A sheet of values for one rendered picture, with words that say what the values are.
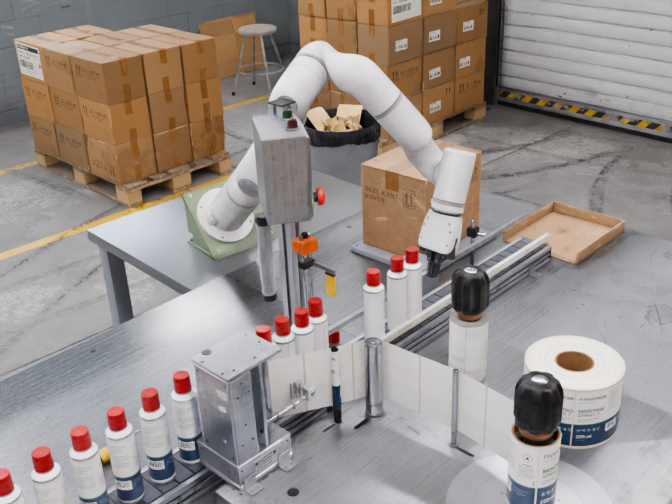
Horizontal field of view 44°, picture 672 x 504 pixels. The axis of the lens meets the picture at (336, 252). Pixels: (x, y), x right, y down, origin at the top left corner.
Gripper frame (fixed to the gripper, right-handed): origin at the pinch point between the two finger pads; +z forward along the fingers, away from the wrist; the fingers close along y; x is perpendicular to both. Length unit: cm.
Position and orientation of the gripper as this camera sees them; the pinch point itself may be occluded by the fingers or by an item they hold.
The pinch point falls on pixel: (433, 269)
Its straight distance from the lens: 220.1
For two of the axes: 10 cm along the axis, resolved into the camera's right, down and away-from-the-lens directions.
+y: 7.3, 2.8, -6.3
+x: 6.6, -0.2, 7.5
